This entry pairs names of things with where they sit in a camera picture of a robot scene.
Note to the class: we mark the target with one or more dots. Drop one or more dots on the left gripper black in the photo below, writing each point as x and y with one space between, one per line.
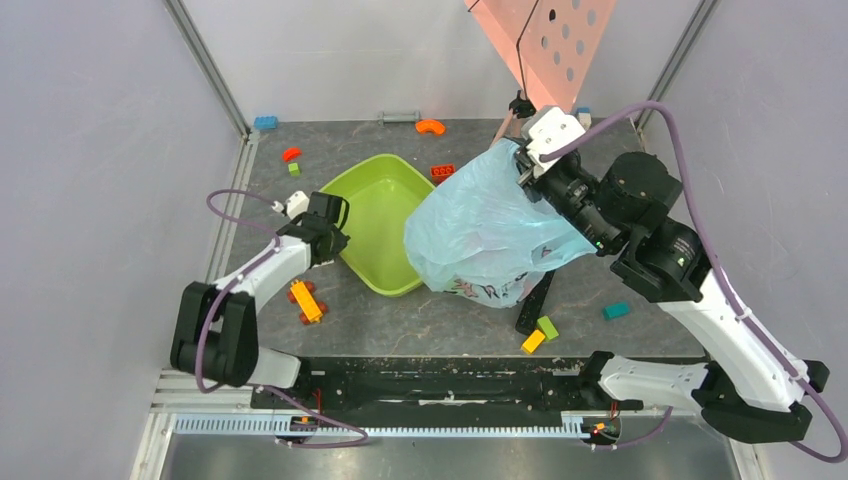
340 243

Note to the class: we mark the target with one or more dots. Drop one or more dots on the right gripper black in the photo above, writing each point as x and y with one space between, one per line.
538 183

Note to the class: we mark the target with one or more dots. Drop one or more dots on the lime green plastic tray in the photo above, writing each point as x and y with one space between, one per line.
382 191

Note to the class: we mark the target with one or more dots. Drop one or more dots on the light blue printed plastic bag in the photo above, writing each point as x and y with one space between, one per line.
479 236

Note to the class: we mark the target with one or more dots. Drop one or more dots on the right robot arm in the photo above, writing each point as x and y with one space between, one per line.
741 391

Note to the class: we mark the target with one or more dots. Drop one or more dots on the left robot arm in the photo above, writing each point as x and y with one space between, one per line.
216 334

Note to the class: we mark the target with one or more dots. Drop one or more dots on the yellow red toy car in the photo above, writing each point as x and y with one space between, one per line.
301 293

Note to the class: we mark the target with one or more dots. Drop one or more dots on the white blue small brick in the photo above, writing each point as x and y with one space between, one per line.
584 117

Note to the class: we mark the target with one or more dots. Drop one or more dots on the red semicircle toy block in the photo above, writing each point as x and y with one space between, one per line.
290 154

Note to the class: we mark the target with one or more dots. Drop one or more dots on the pink tripod stand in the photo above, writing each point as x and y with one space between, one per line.
520 110

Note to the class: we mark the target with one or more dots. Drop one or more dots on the blue toy brick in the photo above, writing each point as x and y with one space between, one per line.
265 123

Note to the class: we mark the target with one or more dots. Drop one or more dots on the teal toy cube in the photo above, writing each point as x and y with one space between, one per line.
615 311

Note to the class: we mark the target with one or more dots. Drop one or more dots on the orange toy brick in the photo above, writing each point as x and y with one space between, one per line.
439 173

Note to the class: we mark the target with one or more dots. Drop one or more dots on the green toy block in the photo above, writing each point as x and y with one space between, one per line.
547 328

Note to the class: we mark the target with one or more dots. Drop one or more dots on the orange arch toy block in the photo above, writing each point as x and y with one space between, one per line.
431 127

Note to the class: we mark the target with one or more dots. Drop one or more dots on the pink perforated board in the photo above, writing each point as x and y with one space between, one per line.
548 46

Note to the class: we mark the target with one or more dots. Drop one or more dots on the yellow toy block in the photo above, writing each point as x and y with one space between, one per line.
533 342

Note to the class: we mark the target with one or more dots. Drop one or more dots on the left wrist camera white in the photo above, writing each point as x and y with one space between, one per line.
294 205

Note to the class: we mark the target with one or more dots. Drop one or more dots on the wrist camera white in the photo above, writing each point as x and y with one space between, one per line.
548 131
294 205

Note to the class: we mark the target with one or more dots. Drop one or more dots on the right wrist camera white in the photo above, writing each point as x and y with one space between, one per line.
548 131

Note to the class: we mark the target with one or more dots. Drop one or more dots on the grey metal handle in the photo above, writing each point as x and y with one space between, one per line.
398 117

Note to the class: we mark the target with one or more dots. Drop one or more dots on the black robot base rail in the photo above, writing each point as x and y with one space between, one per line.
434 392

